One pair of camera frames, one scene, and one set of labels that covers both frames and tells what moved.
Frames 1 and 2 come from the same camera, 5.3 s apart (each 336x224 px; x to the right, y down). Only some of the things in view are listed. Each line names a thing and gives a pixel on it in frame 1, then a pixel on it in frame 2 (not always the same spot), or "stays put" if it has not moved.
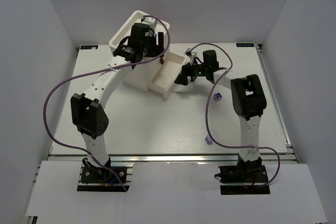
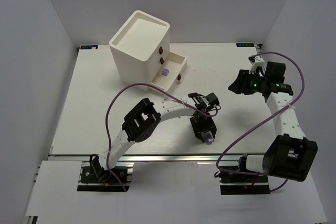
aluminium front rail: x=170 y=158 stays put
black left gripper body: x=153 y=44 to x=203 y=128
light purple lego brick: x=208 y=139 stays put
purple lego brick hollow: x=217 y=97 to x=165 y=72
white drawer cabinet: x=140 y=74 stays put
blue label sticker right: x=244 y=45 stays put
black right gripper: x=187 y=73 to x=242 y=82
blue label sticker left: x=89 y=47 stays put
